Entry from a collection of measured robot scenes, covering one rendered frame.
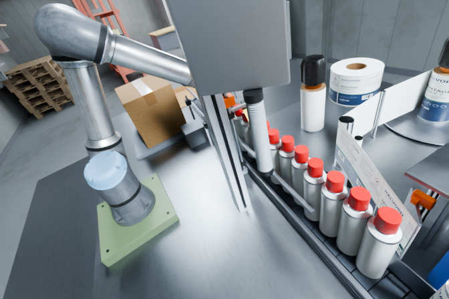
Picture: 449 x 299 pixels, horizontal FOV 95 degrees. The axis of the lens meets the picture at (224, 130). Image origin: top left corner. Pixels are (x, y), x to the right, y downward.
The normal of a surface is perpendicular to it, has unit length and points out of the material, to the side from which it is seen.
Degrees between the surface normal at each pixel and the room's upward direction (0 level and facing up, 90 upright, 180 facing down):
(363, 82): 90
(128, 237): 1
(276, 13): 90
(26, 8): 90
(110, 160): 8
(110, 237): 1
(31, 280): 0
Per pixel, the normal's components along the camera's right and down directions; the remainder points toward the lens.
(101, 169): -0.14, -0.73
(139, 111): 0.53, 0.39
